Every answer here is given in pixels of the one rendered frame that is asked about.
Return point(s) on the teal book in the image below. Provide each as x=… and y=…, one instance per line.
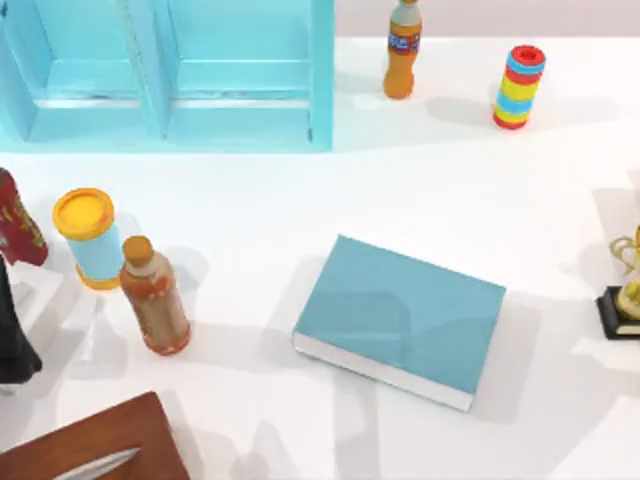
x=405, y=315

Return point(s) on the orange tea bottle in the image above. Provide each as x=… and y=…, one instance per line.
x=155, y=305

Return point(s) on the light blue rack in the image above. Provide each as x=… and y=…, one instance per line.
x=240, y=75

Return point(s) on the orange soda bottle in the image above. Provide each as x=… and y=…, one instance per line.
x=399, y=70

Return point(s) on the blue can with yellow lid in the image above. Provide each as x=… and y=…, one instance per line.
x=95, y=245

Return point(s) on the stack of coloured rings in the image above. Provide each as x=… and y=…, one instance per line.
x=518, y=90

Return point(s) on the gold trophy on black base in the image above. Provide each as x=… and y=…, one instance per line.
x=625, y=300

